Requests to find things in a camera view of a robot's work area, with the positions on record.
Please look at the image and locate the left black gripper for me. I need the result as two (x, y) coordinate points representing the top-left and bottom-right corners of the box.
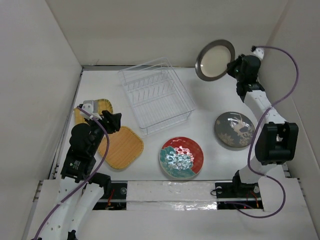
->
(85, 109), (121, 154)

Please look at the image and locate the brown rimmed cream plate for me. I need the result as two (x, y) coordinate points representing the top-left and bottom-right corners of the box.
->
(195, 39), (236, 82)

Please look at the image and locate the red teal floral plate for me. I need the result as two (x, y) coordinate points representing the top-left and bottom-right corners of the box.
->
(159, 136), (204, 180)

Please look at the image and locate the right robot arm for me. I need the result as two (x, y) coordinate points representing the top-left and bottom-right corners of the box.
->
(227, 54), (299, 198)

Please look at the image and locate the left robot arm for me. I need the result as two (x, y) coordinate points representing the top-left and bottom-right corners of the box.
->
(34, 105), (122, 240)

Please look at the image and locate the square bamboo tray far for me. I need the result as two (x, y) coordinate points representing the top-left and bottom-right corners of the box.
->
(73, 98), (114, 125)

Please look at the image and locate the square bamboo tray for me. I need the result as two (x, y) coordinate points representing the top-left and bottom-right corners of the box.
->
(105, 126), (144, 170)
(73, 98), (114, 125)

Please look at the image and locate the square bamboo tray near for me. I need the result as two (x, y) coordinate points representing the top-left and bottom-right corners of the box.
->
(105, 126), (144, 170)

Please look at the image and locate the grey reindeer pattern plate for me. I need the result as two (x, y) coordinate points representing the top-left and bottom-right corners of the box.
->
(214, 111), (255, 148)

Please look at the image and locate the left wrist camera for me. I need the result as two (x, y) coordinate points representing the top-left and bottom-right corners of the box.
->
(79, 100), (98, 117)

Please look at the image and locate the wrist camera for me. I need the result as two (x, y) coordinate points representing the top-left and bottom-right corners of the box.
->
(251, 46), (265, 61)
(79, 100), (98, 117)

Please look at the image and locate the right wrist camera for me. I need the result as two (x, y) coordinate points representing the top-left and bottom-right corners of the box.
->
(251, 46), (265, 61)

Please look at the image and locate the white wire dish rack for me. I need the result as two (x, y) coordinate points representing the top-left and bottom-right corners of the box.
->
(117, 57), (195, 136)

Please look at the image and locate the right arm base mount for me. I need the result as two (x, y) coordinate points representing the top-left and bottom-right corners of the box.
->
(210, 171), (263, 210)

